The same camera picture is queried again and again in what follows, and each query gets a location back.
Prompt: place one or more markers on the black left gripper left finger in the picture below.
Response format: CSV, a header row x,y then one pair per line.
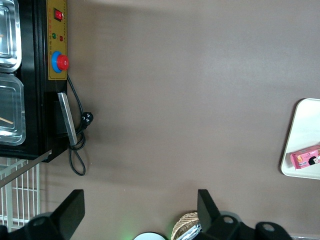
x,y
71,212

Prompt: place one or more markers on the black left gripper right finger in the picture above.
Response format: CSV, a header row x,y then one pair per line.
x,y
207,212

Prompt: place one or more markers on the pink cartoon snack packet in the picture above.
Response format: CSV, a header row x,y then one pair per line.
x,y
306,157

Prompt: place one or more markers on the beige plastic tray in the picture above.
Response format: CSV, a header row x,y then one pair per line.
x,y
302,120

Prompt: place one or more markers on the steel rectangular container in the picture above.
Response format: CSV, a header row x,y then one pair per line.
x,y
15,50
13,135

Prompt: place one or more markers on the black machine with yellow panel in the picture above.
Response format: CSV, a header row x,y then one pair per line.
x,y
31,100

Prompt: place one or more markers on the aluminium foil tray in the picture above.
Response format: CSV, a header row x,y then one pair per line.
x,y
191,232

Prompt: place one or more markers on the light wicker basket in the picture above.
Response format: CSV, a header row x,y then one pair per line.
x,y
182,222

